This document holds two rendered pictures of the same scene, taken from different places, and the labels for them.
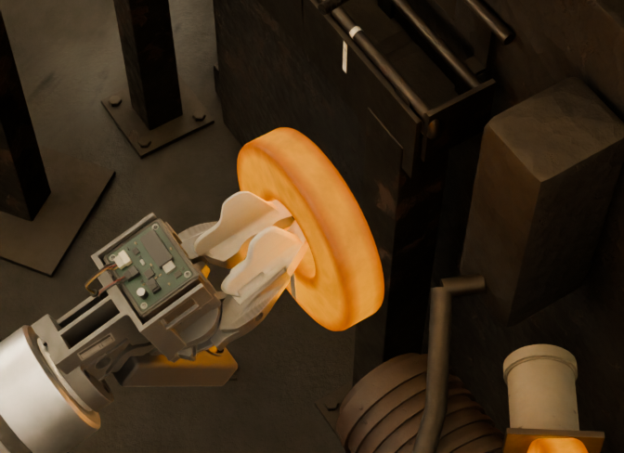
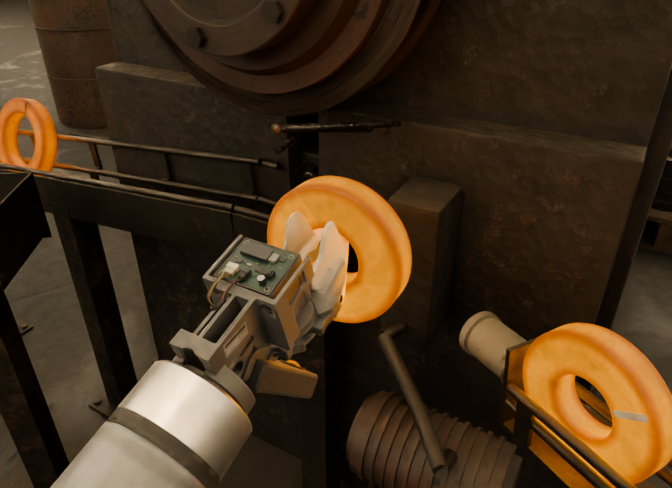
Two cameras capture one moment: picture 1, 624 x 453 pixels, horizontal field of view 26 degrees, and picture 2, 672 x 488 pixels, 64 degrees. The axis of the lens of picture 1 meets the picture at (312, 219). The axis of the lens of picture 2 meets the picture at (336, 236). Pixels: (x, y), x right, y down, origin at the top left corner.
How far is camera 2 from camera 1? 0.59 m
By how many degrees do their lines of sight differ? 32
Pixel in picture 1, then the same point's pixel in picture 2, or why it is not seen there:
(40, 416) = (206, 418)
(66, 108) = (67, 416)
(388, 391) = (378, 414)
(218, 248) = not seen: hidden behind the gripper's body
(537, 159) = (429, 203)
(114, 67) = (91, 386)
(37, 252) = not seen: outside the picture
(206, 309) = (303, 302)
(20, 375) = (174, 387)
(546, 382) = (498, 328)
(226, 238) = not seen: hidden behind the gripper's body
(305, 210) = (348, 206)
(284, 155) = (315, 183)
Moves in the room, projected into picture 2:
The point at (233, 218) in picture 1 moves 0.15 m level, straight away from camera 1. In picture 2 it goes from (293, 239) to (227, 182)
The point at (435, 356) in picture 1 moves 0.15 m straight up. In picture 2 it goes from (401, 372) to (409, 282)
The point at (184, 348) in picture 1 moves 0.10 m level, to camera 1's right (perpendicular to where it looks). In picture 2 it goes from (296, 340) to (396, 305)
